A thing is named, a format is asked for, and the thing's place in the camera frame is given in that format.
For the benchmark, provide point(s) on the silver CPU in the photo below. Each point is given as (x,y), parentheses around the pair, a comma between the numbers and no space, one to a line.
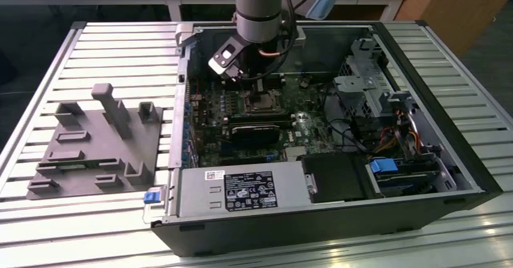
(267,101)

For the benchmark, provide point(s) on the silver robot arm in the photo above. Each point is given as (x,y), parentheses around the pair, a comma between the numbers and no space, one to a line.
(256,9)

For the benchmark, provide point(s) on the black RAM slot row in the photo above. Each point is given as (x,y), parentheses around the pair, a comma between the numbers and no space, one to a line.
(276,83)
(260,119)

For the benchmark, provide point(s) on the CPU socket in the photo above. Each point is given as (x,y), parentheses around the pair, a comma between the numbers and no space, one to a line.
(251,111)

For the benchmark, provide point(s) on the round coin battery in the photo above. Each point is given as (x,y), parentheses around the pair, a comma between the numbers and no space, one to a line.
(304,81)

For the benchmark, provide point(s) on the black graphics card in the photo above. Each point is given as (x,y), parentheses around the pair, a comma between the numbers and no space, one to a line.
(256,135)

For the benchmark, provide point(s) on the green motherboard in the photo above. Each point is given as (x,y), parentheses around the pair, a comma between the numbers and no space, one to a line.
(304,129)

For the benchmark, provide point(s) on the metal drive cage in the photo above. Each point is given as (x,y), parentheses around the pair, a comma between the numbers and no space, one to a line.
(360,99)

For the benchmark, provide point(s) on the silver chipset heatsink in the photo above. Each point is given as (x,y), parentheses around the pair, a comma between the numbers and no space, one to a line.
(295,154)

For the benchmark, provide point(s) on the black plastic shroud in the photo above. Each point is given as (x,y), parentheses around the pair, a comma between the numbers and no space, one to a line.
(336,175)

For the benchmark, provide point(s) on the grey power supply unit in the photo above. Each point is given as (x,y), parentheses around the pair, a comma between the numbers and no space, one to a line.
(200,196)

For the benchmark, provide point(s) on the hard disk in blue carrier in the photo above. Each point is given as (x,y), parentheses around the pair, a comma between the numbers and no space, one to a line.
(383,166)

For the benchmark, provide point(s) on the grey parts rack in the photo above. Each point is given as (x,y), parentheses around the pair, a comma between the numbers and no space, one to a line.
(92,160)

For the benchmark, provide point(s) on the blue case latch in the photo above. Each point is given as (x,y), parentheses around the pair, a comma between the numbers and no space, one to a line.
(151,197)

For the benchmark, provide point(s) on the wooden cabinet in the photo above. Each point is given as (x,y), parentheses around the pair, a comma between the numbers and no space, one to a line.
(473,15)

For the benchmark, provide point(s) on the black PC case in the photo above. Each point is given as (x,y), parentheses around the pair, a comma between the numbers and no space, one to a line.
(280,235)

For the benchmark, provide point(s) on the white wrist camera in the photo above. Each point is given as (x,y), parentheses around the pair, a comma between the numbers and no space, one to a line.
(227,54)

